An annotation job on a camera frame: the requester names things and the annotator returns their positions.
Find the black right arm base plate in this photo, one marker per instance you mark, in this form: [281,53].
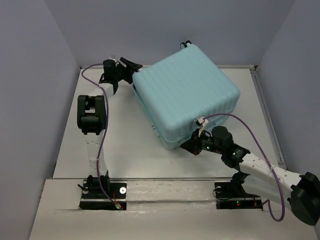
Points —
[230,196]

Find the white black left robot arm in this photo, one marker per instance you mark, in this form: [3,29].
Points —
[93,119]

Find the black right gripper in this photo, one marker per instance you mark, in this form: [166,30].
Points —
[192,145]

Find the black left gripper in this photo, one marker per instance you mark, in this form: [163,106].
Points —
[130,67]

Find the light blue hard-shell suitcase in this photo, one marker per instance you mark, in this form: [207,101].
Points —
[177,90]

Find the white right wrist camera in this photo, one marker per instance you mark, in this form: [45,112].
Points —
[202,123]

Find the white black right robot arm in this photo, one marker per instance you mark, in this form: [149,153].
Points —
[299,193]

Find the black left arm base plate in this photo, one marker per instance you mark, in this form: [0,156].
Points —
[92,198]

